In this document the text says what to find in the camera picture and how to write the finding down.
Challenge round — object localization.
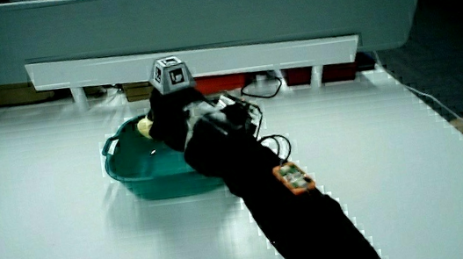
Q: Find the flat cardboard box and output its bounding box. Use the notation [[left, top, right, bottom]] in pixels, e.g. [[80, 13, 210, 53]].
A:
[[0, 77, 56, 108]]

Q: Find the black floor cable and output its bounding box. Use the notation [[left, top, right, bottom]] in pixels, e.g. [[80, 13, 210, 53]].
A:
[[238, 69, 286, 104]]

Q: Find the white cable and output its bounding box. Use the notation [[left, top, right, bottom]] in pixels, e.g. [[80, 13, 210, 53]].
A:
[[373, 40, 463, 139]]

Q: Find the small cardboard box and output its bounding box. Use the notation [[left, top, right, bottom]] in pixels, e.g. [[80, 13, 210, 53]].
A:
[[120, 80, 156, 104]]

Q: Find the yellow sponge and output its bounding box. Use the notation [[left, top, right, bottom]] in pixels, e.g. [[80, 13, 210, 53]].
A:
[[135, 115, 156, 140]]

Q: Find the person's right forearm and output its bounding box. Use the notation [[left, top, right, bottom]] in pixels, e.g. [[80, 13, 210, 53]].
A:
[[178, 95, 388, 259]]

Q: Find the person's right hand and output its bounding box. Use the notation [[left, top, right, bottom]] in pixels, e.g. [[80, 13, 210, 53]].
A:
[[139, 45, 267, 156]]

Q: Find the white low shelf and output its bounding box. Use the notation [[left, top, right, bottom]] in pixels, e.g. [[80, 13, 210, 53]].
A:
[[24, 22, 365, 120]]

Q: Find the red box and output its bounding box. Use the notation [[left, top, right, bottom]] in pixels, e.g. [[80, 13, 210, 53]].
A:
[[192, 71, 253, 97]]

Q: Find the long gray partition panel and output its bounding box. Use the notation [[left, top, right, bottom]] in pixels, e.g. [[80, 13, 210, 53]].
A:
[[0, 0, 431, 98]]

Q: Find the teal basin plate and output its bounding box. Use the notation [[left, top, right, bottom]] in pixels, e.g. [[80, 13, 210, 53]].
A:
[[97, 104, 228, 207]]

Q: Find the black glove cable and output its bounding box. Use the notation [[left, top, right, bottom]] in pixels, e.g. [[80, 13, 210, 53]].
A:
[[257, 131, 295, 168]]

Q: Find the orange tracker device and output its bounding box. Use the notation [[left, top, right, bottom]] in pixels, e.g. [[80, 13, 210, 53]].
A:
[[271, 158, 318, 199]]

